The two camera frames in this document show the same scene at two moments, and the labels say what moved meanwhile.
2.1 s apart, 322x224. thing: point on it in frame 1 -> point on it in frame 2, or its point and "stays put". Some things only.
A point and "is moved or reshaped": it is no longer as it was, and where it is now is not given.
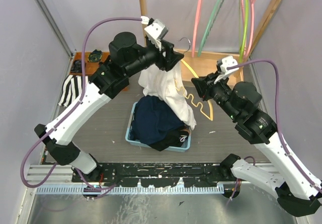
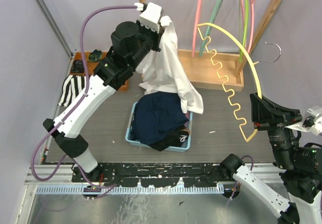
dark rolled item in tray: (95, 56) stays put
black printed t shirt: (176, 138) stays put
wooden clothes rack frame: (196, 64) stays put
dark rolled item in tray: (77, 66) stays put
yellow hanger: (197, 102) -> (229, 96)
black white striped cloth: (72, 86) stays put
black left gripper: (166, 63) -> (157, 36)
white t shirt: (168, 86) is moved or reshaped
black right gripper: (205, 85) -> (261, 112)
